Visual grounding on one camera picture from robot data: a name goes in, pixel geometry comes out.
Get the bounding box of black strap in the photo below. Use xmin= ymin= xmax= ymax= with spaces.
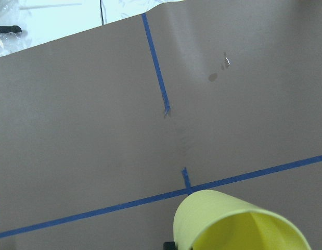
xmin=0 ymin=25 xmax=22 ymax=33

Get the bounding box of yellow paper cup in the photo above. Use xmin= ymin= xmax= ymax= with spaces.
xmin=173 ymin=190 xmax=311 ymax=249

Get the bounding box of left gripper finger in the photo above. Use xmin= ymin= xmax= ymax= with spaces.
xmin=163 ymin=241 xmax=176 ymax=250

